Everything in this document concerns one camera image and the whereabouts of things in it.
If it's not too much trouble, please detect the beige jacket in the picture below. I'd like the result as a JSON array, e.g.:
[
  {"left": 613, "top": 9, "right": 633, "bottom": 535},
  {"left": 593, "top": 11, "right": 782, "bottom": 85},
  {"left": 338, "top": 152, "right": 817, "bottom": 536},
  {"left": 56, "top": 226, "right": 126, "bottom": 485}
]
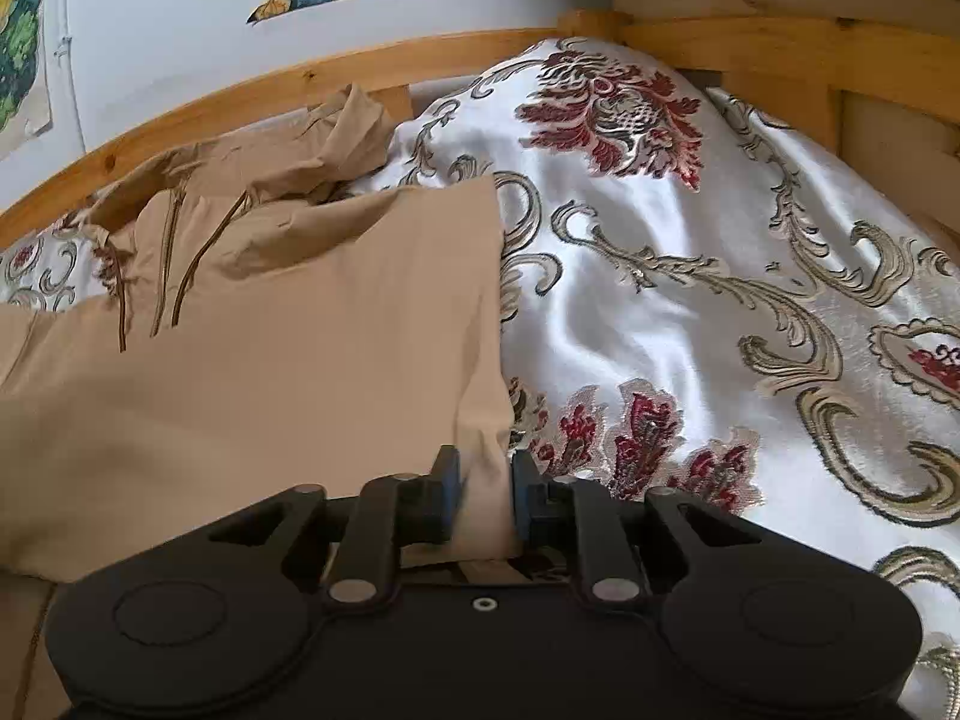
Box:
[{"left": 2, "top": 88, "right": 514, "bottom": 582}]

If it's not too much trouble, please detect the green landscape wall picture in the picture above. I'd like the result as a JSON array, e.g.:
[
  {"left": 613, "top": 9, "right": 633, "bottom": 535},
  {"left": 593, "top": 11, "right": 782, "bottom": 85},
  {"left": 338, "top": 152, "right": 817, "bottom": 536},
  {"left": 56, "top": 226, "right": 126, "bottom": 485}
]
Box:
[{"left": 0, "top": 0, "right": 52, "bottom": 158}]

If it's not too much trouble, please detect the white floral satin bedspread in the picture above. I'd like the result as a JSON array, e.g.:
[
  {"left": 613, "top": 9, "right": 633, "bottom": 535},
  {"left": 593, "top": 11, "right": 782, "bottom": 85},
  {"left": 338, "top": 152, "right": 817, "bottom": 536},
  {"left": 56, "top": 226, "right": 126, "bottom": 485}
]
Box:
[{"left": 2, "top": 39, "right": 958, "bottom": 718}]

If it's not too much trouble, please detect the wooden bed frame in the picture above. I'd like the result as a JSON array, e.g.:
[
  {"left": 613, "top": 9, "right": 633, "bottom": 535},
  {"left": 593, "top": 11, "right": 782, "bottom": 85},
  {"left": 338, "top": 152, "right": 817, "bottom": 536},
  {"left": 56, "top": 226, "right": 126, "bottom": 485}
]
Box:
[{"left": 2, "top": 10, "right": 958, "bottom": 244}]

